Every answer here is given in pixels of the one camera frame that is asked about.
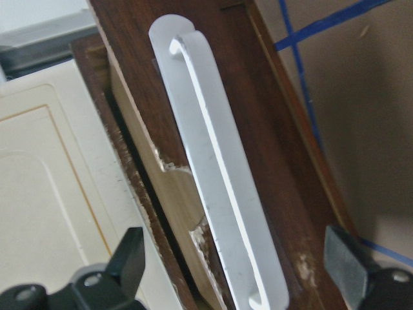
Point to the white drawer handle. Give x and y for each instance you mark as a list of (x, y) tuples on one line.
[(219, 164)]

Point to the dark brown wooden drawer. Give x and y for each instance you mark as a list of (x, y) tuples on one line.
[(299, 196)]

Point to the cream plastic storage cabinet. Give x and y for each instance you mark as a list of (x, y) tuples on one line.
[(65, 201)]

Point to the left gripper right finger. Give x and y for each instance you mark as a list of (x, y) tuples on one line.
[(362, 282)]

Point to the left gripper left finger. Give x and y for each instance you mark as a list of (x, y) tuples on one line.
[(114, 287)]

